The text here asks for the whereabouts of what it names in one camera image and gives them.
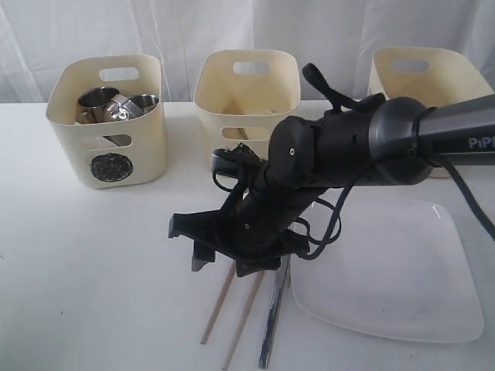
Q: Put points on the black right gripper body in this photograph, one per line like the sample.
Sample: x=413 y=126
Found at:
x=253 y=222

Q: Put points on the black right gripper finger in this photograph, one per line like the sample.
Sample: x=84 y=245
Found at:
x=243 y=269
x=202 y=255

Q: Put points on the steel table knife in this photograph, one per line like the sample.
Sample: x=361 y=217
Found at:
x=272 y=320

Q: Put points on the white square plate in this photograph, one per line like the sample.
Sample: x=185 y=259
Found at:
x=398 y=270

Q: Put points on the steel cup with wire handle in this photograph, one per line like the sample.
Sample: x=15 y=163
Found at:
x=146 y=102

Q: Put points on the steel bowl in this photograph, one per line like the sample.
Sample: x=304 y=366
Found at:
x=121 y=108

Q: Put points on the steel cup without visible handle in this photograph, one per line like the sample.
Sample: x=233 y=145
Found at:
x=91 y=106

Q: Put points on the steel spoon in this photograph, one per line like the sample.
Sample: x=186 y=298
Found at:
x=239 y=134

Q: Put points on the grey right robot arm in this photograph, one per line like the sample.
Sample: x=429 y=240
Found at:
x=332 y=156

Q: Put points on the cream bin with circle mark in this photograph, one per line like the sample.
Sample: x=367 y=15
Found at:
x=106 y=155

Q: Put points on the cream bin with triangle mark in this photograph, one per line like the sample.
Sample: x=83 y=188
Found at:
x=253 y=89

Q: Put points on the white backdrop curtain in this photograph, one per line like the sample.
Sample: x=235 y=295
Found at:
x=39 y=39

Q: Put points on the cream bin with square mark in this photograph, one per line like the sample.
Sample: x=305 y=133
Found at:
x=437 y=103

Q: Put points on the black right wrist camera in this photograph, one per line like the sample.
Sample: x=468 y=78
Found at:
x=228 y=162

